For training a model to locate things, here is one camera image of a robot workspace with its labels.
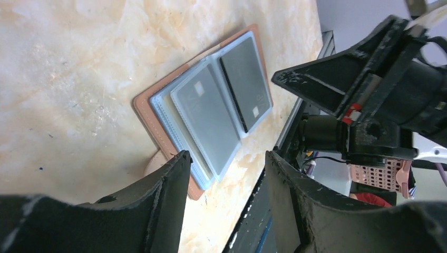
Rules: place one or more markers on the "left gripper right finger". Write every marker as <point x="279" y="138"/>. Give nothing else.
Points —
<point x="310" y="217"/>

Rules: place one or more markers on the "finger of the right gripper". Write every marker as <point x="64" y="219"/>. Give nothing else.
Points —
<point x="330" y="83"/>

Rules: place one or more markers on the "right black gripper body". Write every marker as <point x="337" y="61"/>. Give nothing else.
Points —
<point x="405" y="97"/>

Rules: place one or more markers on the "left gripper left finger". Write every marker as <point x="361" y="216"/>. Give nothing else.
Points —
<point x="146" y="216"/>

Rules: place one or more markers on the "dark card sleeve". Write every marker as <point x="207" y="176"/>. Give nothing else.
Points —
<point x="244" y="76"/>

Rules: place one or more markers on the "brown leather card holder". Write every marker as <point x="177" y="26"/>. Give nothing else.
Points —
<point x="161" y="118"/>

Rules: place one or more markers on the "grey card left sleeve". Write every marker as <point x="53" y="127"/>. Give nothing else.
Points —
<point x="200" y="104"/>

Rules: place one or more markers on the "pink perforated basket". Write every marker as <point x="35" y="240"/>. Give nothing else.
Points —
<point x="393" y="177"/>

